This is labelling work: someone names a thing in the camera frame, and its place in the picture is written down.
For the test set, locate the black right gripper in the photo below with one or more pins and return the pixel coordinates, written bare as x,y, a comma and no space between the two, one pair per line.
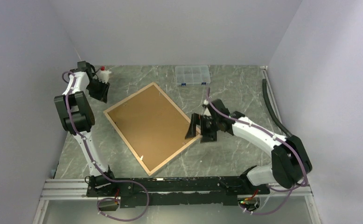
196,119

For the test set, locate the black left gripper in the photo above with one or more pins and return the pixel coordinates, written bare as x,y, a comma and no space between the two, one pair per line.
103,95

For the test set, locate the white wooden picture frame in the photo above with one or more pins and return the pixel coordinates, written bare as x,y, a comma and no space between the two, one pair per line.
129,145

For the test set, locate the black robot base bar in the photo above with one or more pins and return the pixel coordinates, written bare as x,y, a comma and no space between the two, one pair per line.
133,192

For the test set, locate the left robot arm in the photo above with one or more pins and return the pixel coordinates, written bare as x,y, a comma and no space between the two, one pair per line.
77,117

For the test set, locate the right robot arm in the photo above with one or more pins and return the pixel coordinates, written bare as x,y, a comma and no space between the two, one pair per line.
289,164

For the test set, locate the clear plastic organizer box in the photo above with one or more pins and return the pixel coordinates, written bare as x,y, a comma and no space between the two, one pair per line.
192,75

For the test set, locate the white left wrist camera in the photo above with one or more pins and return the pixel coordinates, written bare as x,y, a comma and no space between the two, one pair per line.
103,74

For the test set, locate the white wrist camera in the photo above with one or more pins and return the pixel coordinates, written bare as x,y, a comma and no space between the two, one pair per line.
207,108
103,74

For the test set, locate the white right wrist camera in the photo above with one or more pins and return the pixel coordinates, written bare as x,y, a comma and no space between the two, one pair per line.
207,108

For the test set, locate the aluminium table edge rail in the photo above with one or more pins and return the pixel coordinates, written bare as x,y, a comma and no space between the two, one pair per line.
271,100

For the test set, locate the aluminium front rail frame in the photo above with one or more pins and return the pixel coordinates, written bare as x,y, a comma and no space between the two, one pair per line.
75,189

